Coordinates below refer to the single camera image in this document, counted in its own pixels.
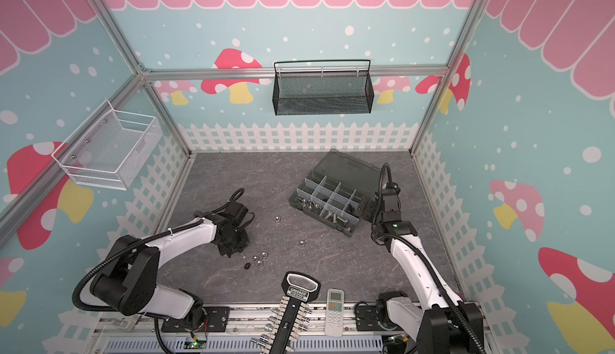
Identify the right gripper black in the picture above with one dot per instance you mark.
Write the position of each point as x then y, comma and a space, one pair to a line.
389, 198

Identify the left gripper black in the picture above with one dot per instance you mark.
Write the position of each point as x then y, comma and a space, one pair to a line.
243, 244

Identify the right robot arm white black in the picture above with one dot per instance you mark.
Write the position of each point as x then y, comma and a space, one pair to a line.
442, 322

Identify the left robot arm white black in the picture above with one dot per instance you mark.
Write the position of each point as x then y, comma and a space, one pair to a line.
125, 281

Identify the grey compartment organizer box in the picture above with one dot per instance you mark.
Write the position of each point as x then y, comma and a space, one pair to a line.
339, 192

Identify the white remote control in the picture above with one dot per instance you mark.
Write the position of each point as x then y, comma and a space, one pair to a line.
334, 313

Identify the black tool with sockets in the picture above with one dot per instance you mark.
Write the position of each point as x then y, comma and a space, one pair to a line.
289, 320

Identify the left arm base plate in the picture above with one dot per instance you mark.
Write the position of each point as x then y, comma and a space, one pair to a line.
215, 321

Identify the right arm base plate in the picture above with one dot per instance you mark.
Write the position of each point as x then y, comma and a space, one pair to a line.
366, 317

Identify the white wire wall basket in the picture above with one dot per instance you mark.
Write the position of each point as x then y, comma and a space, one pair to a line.
109, 149

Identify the black mesh wall basket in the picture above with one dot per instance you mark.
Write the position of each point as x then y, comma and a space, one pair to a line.
323, 87

